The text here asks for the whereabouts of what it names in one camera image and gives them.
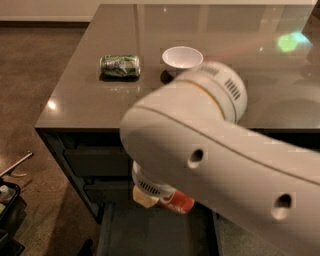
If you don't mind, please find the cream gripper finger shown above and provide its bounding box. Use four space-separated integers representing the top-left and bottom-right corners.
133 186 159 208

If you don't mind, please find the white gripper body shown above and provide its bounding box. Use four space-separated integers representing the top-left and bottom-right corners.
132 162 176 198

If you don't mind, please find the red coke can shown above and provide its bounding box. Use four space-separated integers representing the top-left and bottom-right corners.
158 190 195 214

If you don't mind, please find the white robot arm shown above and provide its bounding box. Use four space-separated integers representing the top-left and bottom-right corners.
120 62 320 256

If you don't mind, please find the open bottom grey drawer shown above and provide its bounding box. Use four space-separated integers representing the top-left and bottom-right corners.
96 204 223 256

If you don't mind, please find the middle left grey drawer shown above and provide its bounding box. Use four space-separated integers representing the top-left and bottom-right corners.
84 181 134 205

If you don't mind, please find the top left grey drawer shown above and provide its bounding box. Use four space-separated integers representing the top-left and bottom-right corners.
63 146 131 177

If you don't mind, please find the black object at bottom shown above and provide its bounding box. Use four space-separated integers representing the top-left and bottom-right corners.
77 239 93 256

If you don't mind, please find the crushed green soda can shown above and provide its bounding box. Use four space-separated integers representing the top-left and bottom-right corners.
99 55 141 78

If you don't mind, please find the grey counter cabinet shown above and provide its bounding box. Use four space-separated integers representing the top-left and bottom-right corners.
36 1 319 219

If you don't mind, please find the metal rod on floor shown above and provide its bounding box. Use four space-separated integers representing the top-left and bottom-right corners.
0 151 33 178

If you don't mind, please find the black tray with items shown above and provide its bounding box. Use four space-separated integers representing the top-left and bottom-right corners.
0 181 26 256

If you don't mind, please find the white bowl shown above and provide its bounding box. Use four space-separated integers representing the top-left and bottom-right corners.
162 46 203 71

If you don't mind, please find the small plastic bottle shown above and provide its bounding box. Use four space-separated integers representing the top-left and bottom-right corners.
0 185 15 203

